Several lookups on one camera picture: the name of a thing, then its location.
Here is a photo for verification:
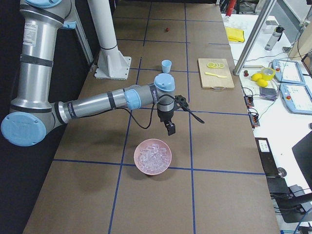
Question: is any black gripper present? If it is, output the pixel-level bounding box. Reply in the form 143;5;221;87
157;110;176;136

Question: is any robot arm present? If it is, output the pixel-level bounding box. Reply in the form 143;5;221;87
0;0;176;147

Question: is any pink bowl of ice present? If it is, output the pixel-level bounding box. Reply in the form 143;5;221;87
134;138;172;176

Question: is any light blue cup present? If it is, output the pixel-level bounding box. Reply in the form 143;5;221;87
161;59;172;73

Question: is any bamboo cutting board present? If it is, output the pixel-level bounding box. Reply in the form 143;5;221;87
197;58;234;90

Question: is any yellow plastic knife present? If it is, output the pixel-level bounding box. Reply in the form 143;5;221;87
205;72;227;78

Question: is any lemon slice one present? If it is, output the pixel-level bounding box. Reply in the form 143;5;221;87
207;62;214;68

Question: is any yellow lemon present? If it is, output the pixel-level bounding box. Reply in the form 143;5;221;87
251;73;263;81
256;78;268;88

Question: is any yellow tape roll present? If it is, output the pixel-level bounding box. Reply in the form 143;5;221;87
260;67;275;81

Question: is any yellow cloth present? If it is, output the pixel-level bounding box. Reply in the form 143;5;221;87
225;27;245;43

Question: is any lower teach pendant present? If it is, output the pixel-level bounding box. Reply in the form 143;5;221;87
280;83;312;115

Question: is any teach pendant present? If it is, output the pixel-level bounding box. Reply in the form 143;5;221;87
272;59;305;84
280;83;312;115

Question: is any upper teach pendant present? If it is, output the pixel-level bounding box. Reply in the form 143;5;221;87
272;59;305;84

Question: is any clear water bottle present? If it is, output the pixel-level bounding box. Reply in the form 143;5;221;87
264;25;285;51

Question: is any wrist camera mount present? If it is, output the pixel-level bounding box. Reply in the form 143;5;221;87
174;95;189;112

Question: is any white camera pole base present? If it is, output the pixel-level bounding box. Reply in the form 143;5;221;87
88;0;132;80

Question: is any aluminium frame post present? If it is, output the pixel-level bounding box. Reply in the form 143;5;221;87
233;0;277;76

